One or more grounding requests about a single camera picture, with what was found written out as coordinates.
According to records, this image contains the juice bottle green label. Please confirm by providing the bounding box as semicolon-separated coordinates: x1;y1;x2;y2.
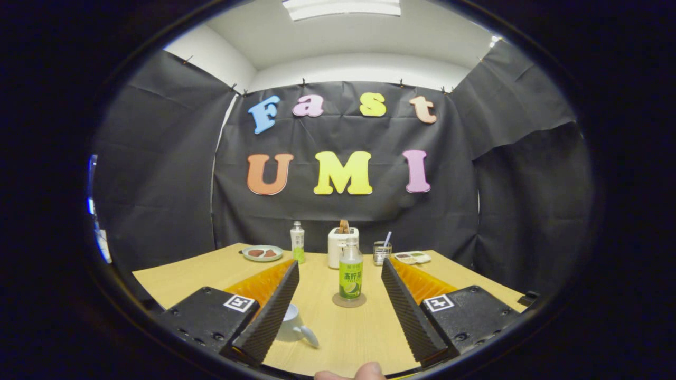
339;237;364;300

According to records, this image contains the white paint palette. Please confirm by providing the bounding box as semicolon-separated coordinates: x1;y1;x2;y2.
393;251;431;265

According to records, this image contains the ceiling light panel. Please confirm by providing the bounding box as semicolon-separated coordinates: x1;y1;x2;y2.
281;0;402;22

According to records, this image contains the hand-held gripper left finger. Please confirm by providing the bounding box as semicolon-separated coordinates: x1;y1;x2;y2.
158;259;300;366

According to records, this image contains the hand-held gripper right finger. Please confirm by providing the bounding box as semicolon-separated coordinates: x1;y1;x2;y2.
381;257;524;368

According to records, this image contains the round brown coaster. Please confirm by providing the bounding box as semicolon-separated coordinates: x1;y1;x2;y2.
332;292;367;308

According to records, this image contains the white cup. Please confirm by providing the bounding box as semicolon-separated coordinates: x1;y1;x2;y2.
275;303;320;349

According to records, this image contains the wooden table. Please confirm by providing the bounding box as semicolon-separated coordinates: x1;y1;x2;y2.
132;243;529;378

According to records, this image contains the black backdrop cloth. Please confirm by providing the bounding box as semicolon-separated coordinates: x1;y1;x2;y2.
92;40;593;296

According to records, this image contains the white toaster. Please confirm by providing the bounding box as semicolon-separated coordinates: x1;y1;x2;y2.
327;227;360;269

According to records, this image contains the capped green label bottle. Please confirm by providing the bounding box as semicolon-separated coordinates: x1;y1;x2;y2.
290;221;306;264

